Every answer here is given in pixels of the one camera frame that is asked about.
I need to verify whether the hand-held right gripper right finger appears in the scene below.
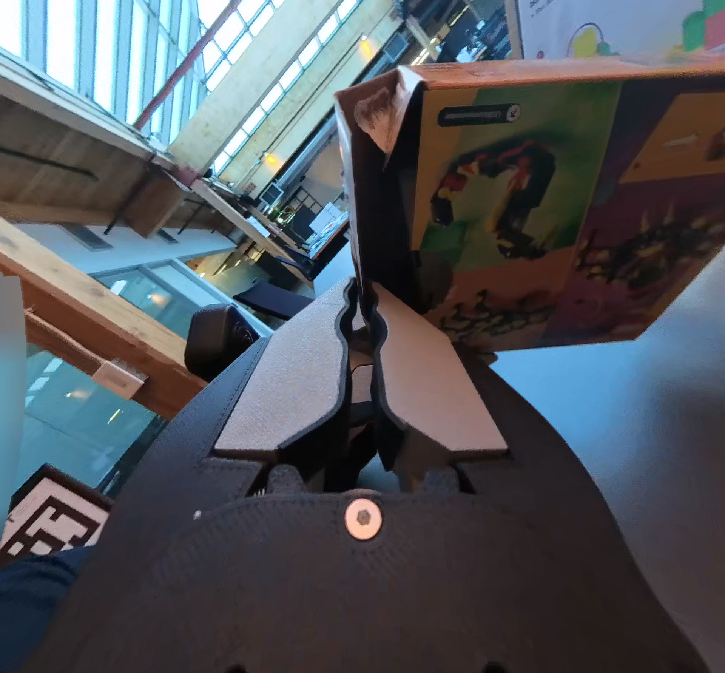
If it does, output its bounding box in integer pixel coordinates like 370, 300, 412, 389
361, 282, 509, 488

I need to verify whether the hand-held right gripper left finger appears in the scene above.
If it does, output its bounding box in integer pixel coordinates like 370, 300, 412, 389
214, 278, 359, 454

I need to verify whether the yellow lego set box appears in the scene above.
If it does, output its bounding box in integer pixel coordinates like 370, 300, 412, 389
334, 56, 725, 353

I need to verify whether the person's left forearm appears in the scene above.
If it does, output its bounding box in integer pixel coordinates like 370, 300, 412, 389
0, 545, 94, 673

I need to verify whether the black chair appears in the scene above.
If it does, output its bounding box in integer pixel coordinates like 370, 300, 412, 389
233, 279, 313, 321

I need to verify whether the long background desk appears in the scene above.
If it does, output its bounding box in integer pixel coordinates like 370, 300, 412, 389
193, 179, 318, 283

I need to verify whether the wooden board stand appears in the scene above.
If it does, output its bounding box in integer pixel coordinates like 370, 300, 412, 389
501, 0, 525, 60

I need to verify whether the small white wall box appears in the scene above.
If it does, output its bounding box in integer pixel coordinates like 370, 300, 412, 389
92, 360, 147, 400

